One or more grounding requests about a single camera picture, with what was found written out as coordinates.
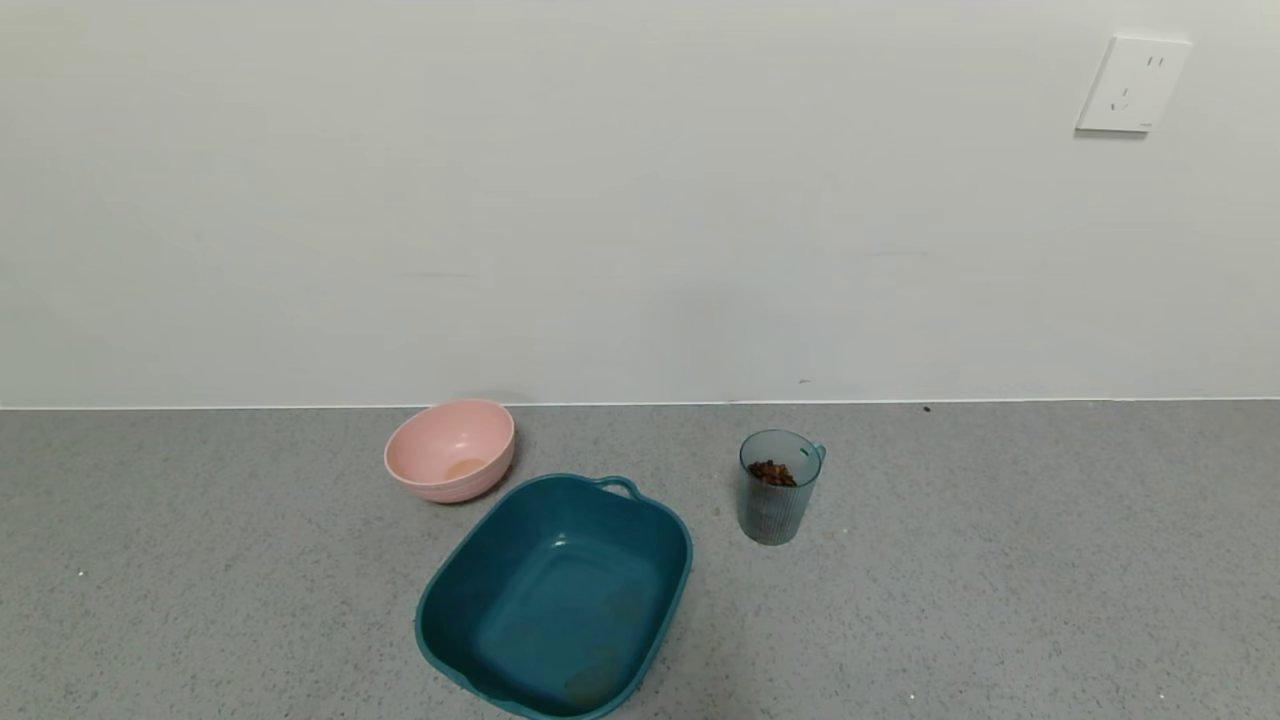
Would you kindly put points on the white wall power outlet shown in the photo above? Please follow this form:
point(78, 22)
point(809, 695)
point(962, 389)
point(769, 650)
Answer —
point(1132, 85)

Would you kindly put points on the pink plastic bowl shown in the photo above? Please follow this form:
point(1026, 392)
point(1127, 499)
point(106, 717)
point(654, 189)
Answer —
point(440, 450)

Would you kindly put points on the translucent grey ribbed cup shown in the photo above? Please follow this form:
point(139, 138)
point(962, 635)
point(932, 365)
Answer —
point(772, 515)

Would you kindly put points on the brown coffee beans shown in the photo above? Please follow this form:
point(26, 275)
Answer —
point(773, 474)

